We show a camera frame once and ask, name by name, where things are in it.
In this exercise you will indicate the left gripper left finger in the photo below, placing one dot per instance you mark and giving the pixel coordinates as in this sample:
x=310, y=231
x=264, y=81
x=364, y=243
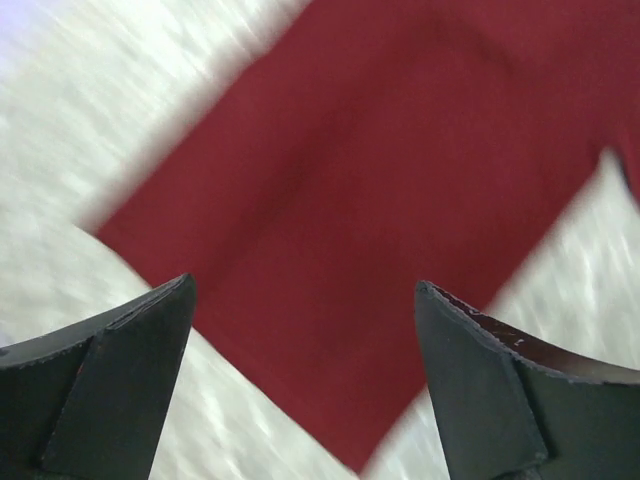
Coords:
x=89, y=401

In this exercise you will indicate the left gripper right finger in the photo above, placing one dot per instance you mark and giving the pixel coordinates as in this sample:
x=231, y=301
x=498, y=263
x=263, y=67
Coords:
x=511, y=406

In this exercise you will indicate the dark red t shirt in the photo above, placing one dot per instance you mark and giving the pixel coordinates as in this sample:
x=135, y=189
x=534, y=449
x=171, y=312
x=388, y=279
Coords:
x=379, y=143

